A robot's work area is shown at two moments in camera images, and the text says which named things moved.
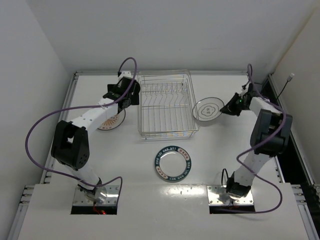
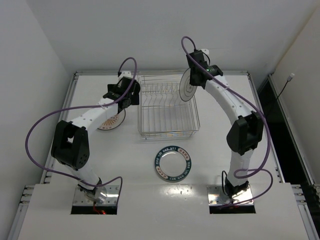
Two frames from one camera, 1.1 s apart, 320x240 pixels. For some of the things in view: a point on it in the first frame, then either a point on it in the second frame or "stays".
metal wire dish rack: (168, 108) stays
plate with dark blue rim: (172, 163) stays
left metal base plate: (111, 198) stays
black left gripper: (135, 91) stays
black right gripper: (230, 106) → (196, 80)
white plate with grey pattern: (207, 109) → (187, 90)
